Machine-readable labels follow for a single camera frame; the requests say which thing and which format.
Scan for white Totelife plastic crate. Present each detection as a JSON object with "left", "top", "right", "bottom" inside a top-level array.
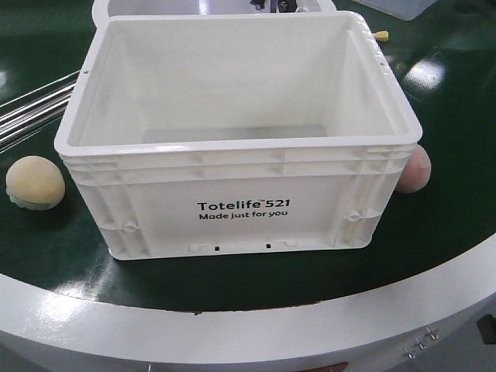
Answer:
[{"left": 54, "top": 11, "right": 422, "bottom": 260}]

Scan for pink round toy ball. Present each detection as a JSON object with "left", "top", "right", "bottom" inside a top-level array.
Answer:
[{"left": 395, "top": 145, "right": 432, "bottom": 194}]

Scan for beige toy burger bun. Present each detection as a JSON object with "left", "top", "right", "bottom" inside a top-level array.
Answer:
[{"left": 5, "top": 156, "right": 65, "bottom": 211}]

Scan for small yellow toy piece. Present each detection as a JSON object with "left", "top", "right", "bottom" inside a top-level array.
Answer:
[{"left": 374, "top": 30, "right": 389, "bottom": 43}]

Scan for white outer conveyor rim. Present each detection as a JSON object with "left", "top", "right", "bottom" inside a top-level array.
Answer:
[{"left": 1, "top": 237, "right": 495, "bottom": 371}]

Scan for steel conveyor rollers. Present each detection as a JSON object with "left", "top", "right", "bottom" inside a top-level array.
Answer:
[{"left": 1, "top": 71, "right": 80, "bottom": 153}]

